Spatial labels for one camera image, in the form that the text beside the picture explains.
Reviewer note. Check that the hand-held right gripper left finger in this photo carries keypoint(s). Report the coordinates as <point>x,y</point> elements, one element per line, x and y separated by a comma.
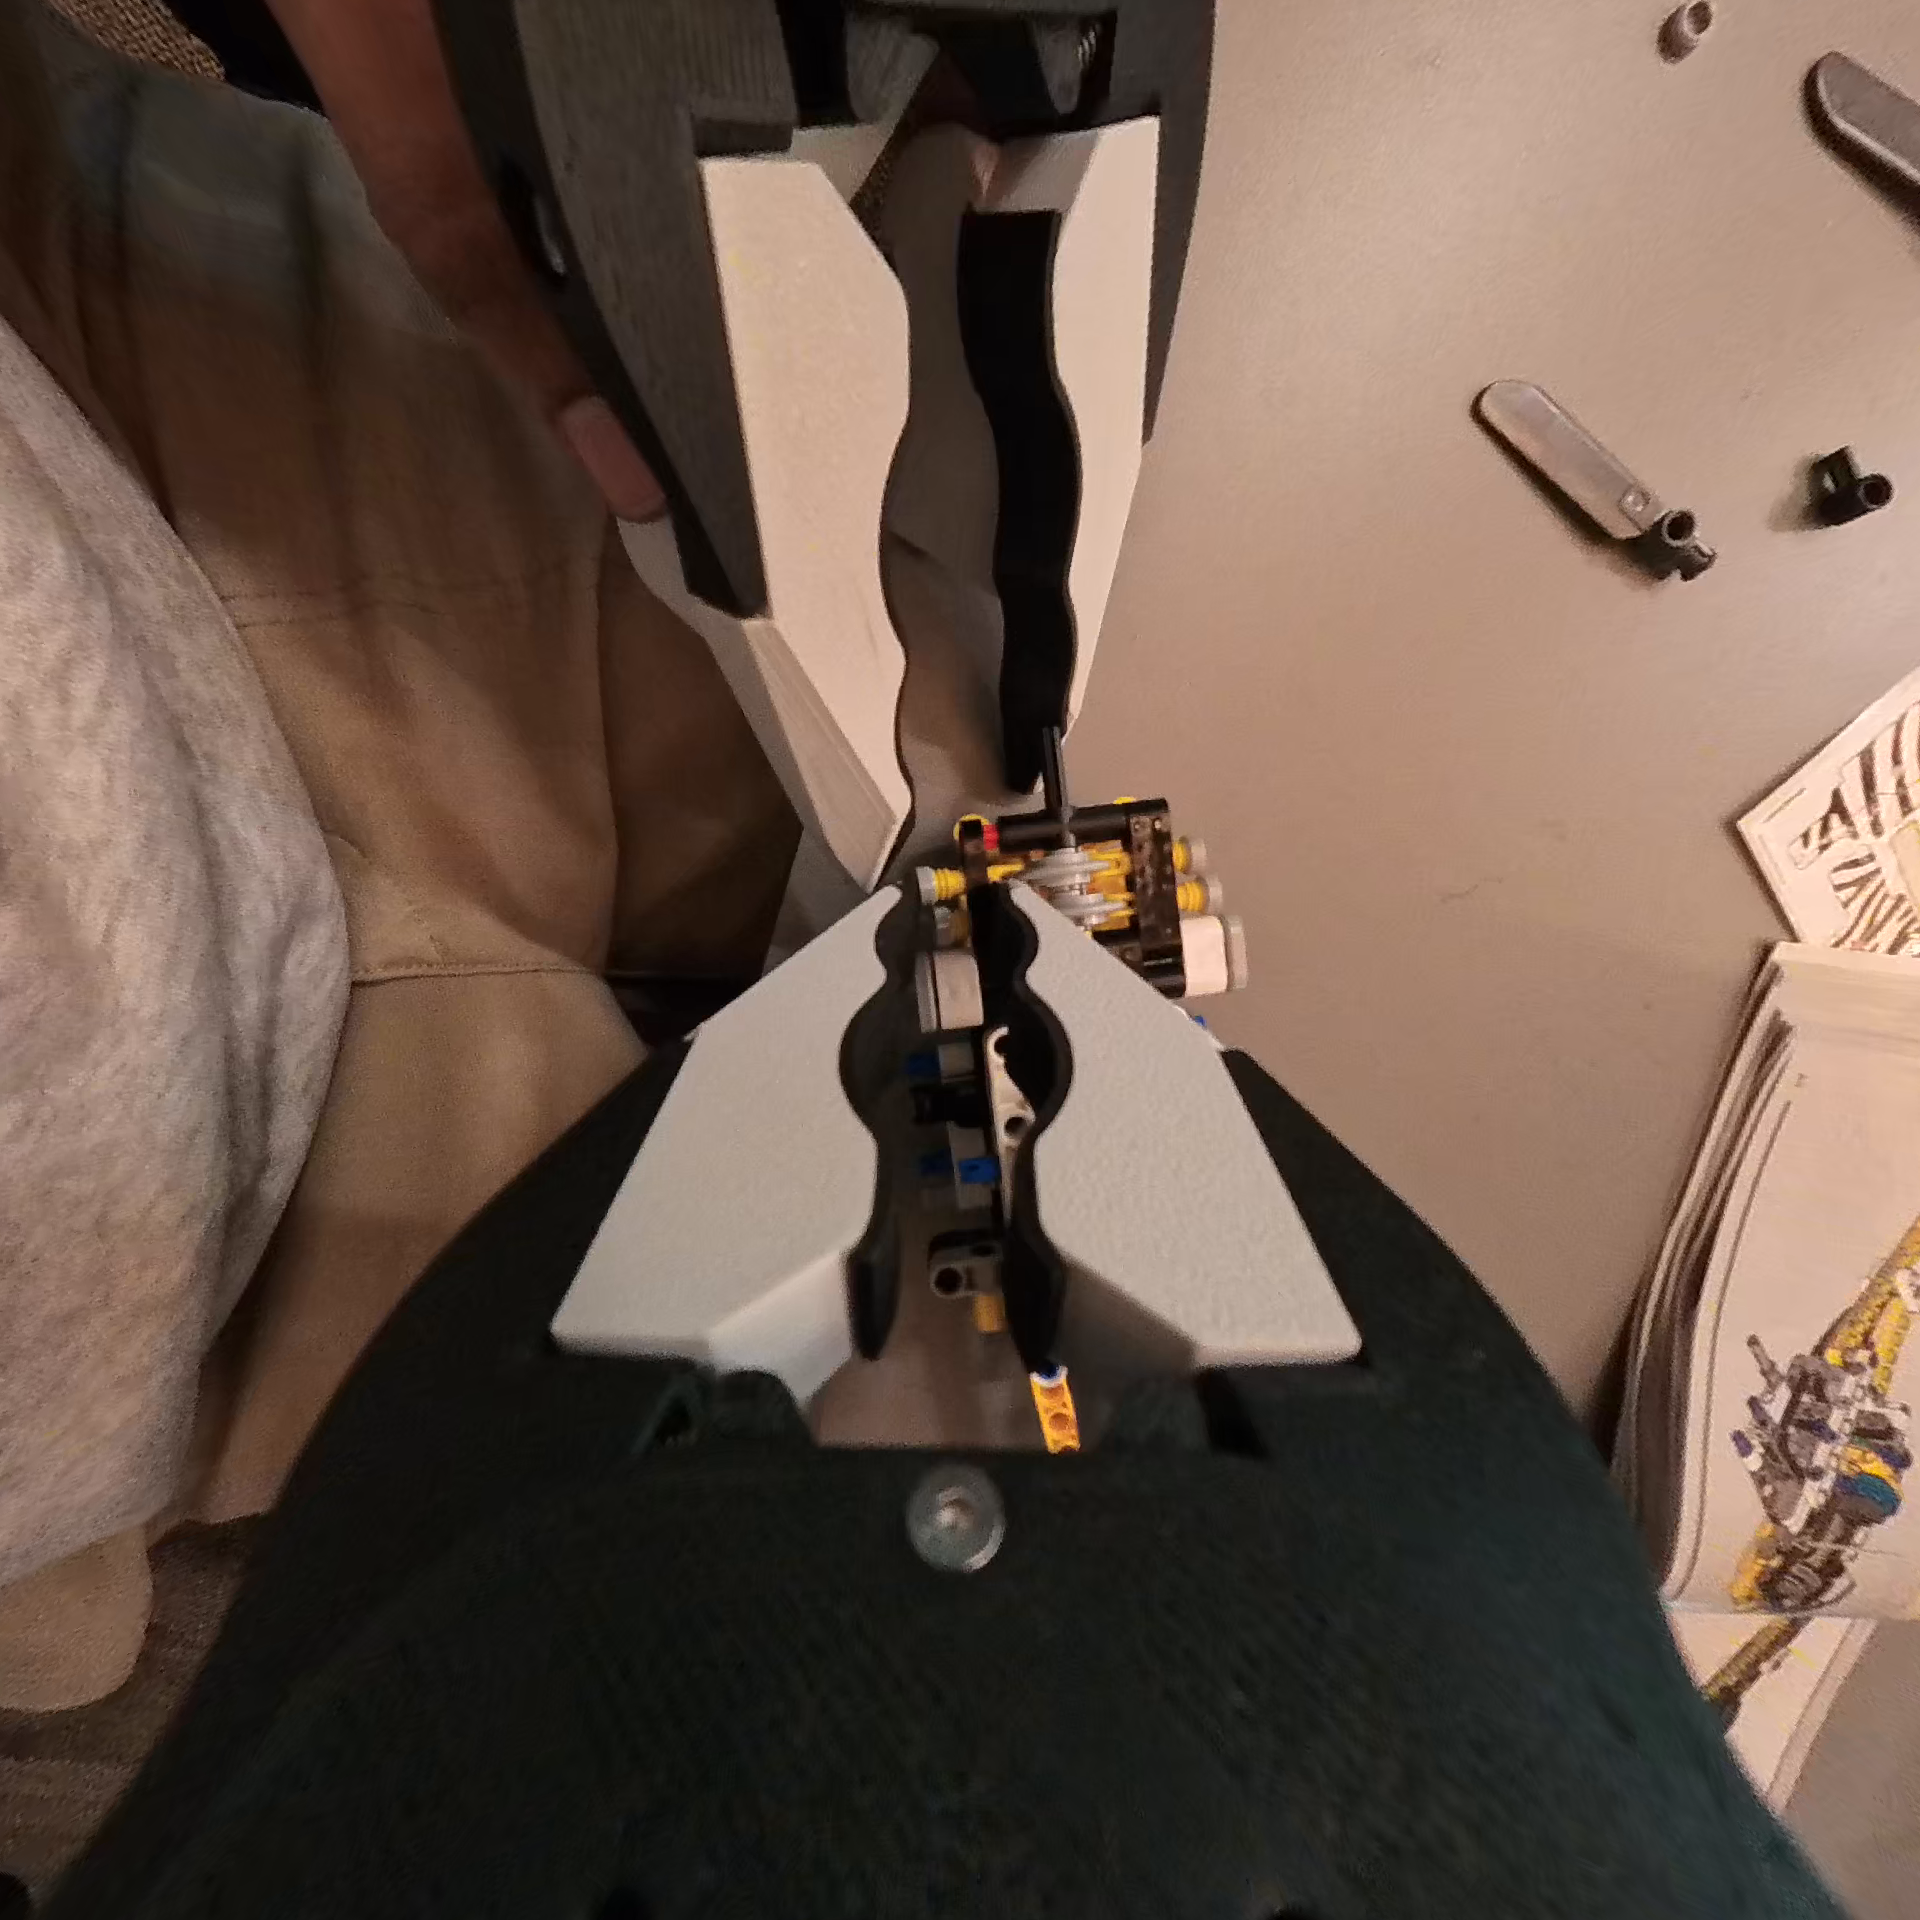
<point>722,1170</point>

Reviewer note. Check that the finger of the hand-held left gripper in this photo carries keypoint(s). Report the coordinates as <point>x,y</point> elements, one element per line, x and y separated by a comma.
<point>1110,300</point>
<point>810,389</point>

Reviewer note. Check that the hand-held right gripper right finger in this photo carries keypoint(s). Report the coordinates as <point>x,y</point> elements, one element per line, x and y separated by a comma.
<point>1186,1184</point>

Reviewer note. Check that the yellow and black lego model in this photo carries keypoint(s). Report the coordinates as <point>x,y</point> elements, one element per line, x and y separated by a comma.
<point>1141,885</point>

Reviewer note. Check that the grey lego panel with connector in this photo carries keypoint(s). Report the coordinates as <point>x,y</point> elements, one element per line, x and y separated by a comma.
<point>1570,451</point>

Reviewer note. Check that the lego instruction booklet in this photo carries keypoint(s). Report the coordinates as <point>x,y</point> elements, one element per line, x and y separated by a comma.
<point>1787,1200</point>

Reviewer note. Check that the small grey lego bush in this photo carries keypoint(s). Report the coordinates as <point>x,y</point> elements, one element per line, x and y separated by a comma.
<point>1685,28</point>

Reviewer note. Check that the black lego connector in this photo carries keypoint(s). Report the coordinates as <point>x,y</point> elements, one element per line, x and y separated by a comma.
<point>1846,487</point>

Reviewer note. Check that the person's left hand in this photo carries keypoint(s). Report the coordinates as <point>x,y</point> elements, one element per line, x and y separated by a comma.
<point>615,457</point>

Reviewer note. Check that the beige trousers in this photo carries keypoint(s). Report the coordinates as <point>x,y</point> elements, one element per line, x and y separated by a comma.
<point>452,751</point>

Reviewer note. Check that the grey fleece jacket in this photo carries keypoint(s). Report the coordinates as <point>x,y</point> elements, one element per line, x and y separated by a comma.
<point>135,900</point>

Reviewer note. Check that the striped sticker sheet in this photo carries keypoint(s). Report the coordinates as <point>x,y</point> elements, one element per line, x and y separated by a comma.
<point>1852,839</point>

